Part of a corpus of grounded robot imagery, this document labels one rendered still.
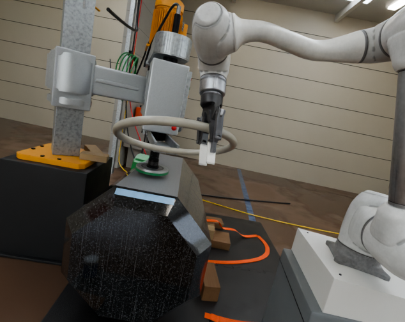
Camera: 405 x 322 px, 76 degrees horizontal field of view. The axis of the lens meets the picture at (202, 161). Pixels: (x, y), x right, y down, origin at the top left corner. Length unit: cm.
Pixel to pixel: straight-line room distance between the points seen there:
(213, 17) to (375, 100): 702
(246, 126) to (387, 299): 594
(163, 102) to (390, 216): 122
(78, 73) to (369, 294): 203
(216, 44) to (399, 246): 73
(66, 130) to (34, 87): 617
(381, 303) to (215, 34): 94
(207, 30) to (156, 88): 89
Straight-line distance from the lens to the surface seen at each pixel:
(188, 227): 147
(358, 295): 102
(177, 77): 160
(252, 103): 673
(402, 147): 89
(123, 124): 91
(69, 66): 213
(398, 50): 90
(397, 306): 110
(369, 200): 108
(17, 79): 865
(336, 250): 114
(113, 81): 221
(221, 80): 88
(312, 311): 101
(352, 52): 100
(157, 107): 159
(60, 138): 224
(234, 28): 78
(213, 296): 210
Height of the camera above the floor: 135
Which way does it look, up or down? 12 degrees down
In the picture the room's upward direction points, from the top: 12 degrees clockwise
